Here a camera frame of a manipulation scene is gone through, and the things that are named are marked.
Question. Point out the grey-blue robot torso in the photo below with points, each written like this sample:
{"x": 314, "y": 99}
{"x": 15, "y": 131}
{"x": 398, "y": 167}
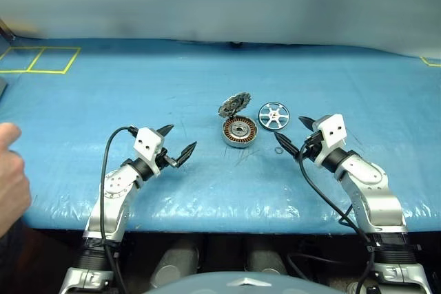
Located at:
{"x": 213, "y": 283}

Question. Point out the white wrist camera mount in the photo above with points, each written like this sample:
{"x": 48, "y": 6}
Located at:
{"x": 332, "y": 128}
{"x": 146, "y": 140}

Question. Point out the silver spoked rotor cap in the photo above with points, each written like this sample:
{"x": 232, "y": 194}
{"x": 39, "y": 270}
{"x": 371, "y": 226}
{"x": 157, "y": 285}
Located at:
{"x": 274, "y": 114}

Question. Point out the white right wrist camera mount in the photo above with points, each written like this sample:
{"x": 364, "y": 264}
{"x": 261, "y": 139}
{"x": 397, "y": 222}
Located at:
{"x": 332, "y": 128}

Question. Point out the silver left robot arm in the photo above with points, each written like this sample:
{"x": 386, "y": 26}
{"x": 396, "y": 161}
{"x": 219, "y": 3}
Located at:
{"x": 113, "y": 187}

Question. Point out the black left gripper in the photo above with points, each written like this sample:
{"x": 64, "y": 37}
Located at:
{"x": 164, "y": 159}

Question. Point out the person's bare hand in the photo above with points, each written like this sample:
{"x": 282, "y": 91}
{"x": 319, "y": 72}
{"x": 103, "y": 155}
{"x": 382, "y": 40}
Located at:
{"x": 12, "y": 184}

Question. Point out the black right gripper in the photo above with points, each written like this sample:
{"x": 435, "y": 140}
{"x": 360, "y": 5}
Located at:
{"x": 311, "y": 149}

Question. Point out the grey toothed gear plate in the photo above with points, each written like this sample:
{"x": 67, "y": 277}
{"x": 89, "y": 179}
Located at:
{"x": 232, "y": 104}

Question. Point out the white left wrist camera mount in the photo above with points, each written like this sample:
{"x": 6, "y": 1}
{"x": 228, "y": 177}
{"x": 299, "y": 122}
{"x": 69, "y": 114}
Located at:
{"x": 146, "y": 140}

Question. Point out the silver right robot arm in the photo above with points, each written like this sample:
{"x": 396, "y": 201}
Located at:
{"x": 372, "y": 187}

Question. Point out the dark slanted bar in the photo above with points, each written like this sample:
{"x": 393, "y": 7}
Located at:
{"x": 6, "y": 30}

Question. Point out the silver motor stator copper windings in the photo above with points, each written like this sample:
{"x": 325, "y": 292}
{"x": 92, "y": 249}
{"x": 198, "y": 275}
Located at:
{"x": 239, "y": 132}

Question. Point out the grey rounded cylinder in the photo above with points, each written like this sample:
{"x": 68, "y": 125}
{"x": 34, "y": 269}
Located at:
{"x": 175, "y": 263}
{"x": 360, "y": 288}
{"x": 265, "y": 257}

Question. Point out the blue plastic table cover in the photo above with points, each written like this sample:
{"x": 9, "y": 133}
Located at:
{"x": 172, "y": 84}

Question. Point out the dark sleeved forearm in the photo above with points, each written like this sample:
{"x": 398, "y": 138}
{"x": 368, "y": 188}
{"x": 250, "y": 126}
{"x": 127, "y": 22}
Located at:
{"x": 10, "y": 259}

